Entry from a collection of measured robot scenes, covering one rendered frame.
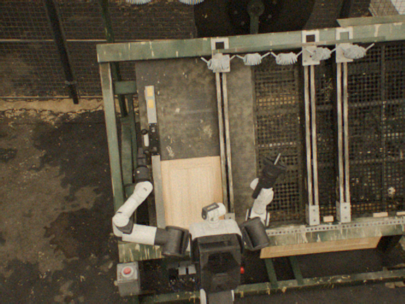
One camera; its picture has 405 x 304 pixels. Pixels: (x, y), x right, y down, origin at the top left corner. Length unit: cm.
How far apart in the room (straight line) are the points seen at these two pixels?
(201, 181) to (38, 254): 178
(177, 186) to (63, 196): 180
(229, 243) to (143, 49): 119
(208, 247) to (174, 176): 70
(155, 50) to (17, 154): 261
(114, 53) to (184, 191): 93
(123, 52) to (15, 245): 216
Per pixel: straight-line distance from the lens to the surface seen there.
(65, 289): 384
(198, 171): 278
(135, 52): 263
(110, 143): 271
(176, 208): 282
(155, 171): 274
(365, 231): 314
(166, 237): 232
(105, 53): 264
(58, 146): 484
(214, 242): 225
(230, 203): 279
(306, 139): 283
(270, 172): 236
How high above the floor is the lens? 329
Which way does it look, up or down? 45 degrees down
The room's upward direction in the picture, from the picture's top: straight up
